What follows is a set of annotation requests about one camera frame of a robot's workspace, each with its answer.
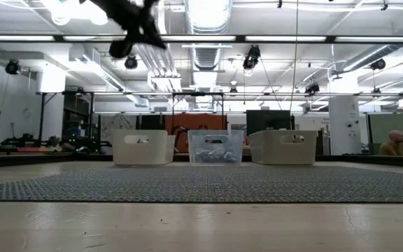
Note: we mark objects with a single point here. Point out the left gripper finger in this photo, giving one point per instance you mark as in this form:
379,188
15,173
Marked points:
152,40

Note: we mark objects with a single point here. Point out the black background robot arm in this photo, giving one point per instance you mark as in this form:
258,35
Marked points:
52,141
24,140

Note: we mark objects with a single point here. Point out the black ceiling spotlight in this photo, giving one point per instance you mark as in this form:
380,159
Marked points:
251,57
377,64
12,67
131,63
312,88

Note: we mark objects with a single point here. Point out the grey plastic sheet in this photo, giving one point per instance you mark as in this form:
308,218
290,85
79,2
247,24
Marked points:
117,122

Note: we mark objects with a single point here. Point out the black overhead light bar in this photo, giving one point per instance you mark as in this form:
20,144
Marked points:
257,38

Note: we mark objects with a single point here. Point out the white plastic bin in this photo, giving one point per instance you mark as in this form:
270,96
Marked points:
145,150

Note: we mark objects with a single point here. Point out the clear plastic bin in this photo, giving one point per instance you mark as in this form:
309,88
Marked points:
215,138

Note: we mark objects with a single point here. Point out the dark background workstation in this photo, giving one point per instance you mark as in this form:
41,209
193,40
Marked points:
82,138

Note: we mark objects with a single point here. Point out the black standing panel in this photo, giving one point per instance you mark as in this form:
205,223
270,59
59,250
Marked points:
268,122

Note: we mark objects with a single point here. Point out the grey plastic bin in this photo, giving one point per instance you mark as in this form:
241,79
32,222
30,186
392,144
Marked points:
268,150

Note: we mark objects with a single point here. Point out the grey woven mat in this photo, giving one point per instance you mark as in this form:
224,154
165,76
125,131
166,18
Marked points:
82,185

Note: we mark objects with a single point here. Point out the white square pillar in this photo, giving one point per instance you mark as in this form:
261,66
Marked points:
344,122

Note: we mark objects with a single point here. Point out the person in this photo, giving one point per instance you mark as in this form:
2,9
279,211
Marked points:
394,144

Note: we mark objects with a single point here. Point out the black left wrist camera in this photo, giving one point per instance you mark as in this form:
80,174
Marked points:
121,49

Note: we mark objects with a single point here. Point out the black background gantry frame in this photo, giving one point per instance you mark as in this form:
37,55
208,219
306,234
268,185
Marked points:
197,94
42,119

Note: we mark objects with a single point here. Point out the orange partition wall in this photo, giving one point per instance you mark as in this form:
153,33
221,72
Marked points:
194,122

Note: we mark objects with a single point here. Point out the black aluminium rig frame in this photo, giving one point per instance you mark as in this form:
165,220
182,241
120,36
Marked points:
30,159

